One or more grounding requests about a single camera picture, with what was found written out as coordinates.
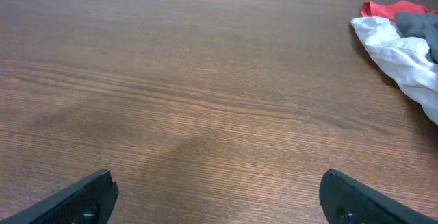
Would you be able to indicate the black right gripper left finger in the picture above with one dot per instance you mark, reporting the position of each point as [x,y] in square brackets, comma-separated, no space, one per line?
[91,200]

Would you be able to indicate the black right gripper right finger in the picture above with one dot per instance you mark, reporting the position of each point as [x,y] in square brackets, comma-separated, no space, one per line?
[345,200]

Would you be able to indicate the grey cotton shorts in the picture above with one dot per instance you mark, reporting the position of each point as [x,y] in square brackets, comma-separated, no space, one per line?
[421,26]

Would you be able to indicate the beige cloth garment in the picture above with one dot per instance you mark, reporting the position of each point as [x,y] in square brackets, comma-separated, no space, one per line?
[401,58]

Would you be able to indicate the red cloth garment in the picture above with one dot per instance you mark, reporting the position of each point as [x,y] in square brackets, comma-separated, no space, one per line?
[370,9]

